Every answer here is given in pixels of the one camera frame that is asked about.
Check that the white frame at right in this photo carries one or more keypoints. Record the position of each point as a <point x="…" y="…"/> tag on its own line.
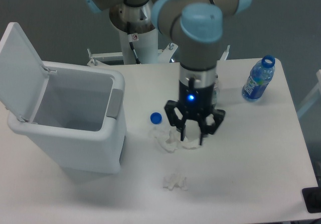
<point x="310" y="98"/>

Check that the clear green-label bottle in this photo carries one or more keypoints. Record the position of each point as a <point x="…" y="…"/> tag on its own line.
<point x="216" y="90"/>

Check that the black device at edge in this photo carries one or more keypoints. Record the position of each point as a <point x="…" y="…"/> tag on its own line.
<point x="311" y="197"/>

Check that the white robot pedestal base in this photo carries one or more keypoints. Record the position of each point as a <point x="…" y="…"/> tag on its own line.
<point x="143" y="50"/>

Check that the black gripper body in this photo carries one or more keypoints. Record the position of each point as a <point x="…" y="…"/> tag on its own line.
<point x="195" y="103"/>

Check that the blue bottle cap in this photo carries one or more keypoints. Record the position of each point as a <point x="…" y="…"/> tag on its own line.
<point x="156" y="118"/>

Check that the small crumpled white tissue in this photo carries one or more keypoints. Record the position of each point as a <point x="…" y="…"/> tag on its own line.
<point x="175" y="180"/>

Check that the white trash can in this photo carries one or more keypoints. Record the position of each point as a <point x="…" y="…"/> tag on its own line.
<point x="73" y="113"/>

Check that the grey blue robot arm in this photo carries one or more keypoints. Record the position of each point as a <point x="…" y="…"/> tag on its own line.
<point x="196" y="27"/>

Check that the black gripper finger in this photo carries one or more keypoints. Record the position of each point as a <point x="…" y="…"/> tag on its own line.
<point x="173" y="118"/>
<point x="205" y="129"/>

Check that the large crumpled white tissue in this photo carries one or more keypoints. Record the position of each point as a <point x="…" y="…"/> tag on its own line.
<point x="168" y="140"/>

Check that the blue plastic bottle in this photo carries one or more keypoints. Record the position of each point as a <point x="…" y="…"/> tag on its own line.
<point x="260" y="76"/>

